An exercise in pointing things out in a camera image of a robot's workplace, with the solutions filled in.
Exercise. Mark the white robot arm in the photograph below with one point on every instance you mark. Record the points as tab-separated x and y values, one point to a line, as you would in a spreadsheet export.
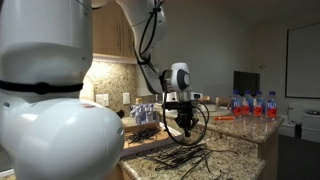
50	133

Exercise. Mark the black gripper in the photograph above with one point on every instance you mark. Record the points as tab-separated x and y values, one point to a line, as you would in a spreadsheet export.
185	116

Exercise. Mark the glass jar wooden lid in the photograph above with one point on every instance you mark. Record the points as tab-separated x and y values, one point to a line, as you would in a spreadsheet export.
138	100

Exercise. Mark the white cabinet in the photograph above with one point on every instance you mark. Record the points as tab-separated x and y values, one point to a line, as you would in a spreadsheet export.
310	128

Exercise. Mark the wooden chair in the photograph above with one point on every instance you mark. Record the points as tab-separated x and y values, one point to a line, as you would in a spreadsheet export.
221	101

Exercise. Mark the white wall outlet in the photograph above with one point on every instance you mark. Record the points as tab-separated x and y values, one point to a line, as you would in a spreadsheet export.
126	98
102	99

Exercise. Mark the black zip-tie bundle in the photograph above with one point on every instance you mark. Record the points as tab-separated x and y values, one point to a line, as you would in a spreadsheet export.
200	165
176	155

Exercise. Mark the black flat screen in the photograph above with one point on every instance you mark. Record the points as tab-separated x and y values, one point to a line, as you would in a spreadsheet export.
246	83

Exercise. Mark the white whiteboard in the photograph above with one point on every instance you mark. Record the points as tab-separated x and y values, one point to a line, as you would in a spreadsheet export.
305	60

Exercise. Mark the round beige tray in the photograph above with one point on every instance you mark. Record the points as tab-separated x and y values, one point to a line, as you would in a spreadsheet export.
218	112

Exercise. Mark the orange marker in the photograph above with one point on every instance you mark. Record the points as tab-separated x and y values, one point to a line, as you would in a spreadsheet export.
224	118

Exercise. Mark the flat cardboard box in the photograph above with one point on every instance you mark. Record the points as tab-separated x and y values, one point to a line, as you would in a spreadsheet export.
150	142

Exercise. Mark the black zip-tie pile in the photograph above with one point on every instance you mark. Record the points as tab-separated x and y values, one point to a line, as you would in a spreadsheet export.
143	135

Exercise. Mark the Fiji water bottle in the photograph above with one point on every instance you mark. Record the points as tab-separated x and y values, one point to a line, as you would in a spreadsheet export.
248	105
271	108
259	106
236	106

